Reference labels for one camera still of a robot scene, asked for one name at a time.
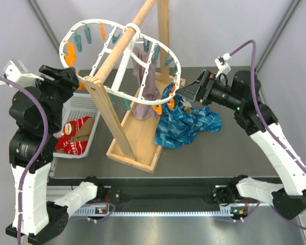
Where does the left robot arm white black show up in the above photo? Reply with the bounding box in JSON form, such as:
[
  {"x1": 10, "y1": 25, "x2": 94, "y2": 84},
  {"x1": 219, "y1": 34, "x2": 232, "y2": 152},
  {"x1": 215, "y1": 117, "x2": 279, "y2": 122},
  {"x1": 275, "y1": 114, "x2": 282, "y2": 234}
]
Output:
[{"x1": 6, "y1": 65, "x2": 106, "y2": 244}]

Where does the red santa christmas sock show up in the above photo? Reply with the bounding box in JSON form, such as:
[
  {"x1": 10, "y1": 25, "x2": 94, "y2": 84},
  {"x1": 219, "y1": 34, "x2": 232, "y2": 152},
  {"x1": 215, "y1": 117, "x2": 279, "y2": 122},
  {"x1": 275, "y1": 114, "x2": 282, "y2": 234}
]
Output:
[{"x1": 55, "y1": 120, "x2": 90, "y2": 155}]

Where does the brown sock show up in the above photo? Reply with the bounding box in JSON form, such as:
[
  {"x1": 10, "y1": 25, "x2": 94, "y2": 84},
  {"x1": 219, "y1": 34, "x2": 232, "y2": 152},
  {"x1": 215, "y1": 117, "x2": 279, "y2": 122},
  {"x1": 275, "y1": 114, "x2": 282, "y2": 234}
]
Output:
[{"x1": 71, "y1": 116, "x2": 95, "y2": 142}]

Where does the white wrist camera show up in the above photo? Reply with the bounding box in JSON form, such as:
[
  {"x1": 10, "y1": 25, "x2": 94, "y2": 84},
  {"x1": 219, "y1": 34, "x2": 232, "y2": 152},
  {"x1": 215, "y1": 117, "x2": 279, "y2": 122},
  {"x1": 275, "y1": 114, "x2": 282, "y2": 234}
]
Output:
[
  {"x1": 215, "y1": 53, "x2": 231, "y2": 76},
  {"x1": 4, "y1": 59, "x2": 44, "y2": 87}
]

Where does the grey slotted cable duct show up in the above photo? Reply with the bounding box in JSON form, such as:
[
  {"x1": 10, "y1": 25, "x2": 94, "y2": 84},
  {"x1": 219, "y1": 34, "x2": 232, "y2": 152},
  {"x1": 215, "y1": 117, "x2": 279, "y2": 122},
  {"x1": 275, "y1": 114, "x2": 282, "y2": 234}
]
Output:
[{"x1": 72, "y1": 206, "x2": 235, "y2": 217}]

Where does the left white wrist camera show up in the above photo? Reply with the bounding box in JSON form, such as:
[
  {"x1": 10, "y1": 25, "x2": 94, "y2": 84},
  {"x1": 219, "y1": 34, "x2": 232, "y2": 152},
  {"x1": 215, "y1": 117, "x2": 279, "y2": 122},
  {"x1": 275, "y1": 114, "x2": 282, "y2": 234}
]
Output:
[{"x1": 4, "y1": 59, "x2": 44, "y2": 87}]

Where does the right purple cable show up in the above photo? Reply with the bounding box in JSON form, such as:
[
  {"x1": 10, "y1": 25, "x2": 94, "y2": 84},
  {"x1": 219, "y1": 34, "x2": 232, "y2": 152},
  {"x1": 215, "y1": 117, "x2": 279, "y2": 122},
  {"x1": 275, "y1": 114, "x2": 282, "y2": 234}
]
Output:
[{"x1": 229, "y1": 40, "x2": 306, "y2": 232}]

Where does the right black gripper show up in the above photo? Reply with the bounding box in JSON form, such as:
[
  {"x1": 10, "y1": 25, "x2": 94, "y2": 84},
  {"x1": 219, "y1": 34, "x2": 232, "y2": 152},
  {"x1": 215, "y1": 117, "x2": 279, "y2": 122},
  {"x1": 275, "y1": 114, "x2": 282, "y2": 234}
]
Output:
[{"x1": 175, "y1": 69, "x2": 243, "y2": 111}]

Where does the white perforated plastic basket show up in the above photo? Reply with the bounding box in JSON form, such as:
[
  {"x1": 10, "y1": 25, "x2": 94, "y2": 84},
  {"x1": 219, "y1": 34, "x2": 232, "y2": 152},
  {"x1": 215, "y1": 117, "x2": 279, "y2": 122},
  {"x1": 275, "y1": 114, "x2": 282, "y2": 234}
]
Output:
[{"x1": 54, "y1": 93, "x2": 100, "y2": 159}]

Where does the wooden drying rack stand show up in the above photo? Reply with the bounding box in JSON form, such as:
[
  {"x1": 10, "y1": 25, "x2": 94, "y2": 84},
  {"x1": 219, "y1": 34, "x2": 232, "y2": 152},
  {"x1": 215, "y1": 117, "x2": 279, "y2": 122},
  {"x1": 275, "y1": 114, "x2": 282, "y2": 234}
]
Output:
[{"x1": 85, "y1": 1, "x2": 184, "y2": 173}]

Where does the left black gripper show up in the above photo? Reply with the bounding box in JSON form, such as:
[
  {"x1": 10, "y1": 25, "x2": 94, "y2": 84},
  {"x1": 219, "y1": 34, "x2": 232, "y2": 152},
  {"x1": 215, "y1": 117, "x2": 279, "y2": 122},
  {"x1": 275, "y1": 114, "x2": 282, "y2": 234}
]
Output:
[{"x1": 31, "y1": 63, "x2": 80, "y2": 131}]

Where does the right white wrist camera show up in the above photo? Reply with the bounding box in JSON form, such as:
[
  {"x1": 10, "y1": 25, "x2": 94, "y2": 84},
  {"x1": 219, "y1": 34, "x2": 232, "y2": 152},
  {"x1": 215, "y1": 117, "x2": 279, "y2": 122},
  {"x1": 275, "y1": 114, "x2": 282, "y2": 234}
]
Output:
[{"x1": 215, "y1": 53, "x2": 231, "y2": 76}]

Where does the mauve cloth on hanger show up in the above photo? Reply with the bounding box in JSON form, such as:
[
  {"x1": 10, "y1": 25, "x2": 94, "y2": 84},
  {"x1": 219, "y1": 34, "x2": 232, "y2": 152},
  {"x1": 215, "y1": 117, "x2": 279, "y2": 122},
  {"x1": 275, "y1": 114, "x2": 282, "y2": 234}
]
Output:
[{"x1": 132, "y1": 47, "x2": 161, "y2": 120}]

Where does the white oval clip hanger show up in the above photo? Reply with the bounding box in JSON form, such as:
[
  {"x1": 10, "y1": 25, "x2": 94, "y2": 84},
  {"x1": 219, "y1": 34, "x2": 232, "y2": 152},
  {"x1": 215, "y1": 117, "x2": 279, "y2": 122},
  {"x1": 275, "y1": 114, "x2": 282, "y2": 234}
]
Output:
[{"x1": 59, "y1": 18, "x2": 182, "y2": 114}]

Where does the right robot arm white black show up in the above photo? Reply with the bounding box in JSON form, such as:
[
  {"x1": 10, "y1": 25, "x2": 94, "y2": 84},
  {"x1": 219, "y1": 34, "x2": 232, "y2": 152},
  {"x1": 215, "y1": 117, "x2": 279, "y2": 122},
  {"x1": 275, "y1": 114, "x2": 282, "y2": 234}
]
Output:
[{"x1": 175, "y1": 70, "x2": 306, "y2": 220}]

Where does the blue patterned cloth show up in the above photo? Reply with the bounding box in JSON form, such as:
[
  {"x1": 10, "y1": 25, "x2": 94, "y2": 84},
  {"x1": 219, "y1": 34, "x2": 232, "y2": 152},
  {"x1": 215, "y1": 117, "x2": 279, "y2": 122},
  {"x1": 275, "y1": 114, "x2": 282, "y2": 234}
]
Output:
[{"x1": 154, "y1": 94, "x2": 222, "y2": 150}]

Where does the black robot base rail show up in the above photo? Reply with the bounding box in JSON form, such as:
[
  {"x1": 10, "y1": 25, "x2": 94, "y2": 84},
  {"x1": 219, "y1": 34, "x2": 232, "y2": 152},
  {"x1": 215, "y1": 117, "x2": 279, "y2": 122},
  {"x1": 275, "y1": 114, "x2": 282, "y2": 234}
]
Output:
[{"x1": 47, "y1": 177, "x2": 284, "y2": 212}]

